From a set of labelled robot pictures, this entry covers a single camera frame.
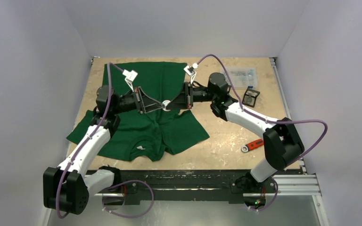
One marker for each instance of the red handled adjustable wrench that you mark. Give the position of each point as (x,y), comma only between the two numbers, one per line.
(252,145)

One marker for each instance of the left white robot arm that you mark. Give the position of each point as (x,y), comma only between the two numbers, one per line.
(67,187)

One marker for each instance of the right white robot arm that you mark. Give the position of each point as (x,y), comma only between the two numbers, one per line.
(282,143)

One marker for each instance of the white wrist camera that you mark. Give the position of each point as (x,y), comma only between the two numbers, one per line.
(191,71)
(129,77)

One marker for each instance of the silver round brooch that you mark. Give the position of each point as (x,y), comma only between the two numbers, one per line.
(248,100)

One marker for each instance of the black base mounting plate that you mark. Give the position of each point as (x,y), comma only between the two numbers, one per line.
(231,186)

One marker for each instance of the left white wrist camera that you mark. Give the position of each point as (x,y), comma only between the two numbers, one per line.
(129,77)

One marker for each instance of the clear plastic parts box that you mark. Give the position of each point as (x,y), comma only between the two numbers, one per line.
(243,77)

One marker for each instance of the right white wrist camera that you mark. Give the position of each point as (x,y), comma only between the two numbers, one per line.
(191,71)

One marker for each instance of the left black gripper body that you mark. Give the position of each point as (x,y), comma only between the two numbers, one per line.
(130,102)

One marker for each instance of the green t-shirt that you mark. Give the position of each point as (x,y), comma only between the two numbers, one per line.
(157,132)

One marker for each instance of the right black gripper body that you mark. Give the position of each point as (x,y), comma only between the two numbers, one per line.
(190,95)

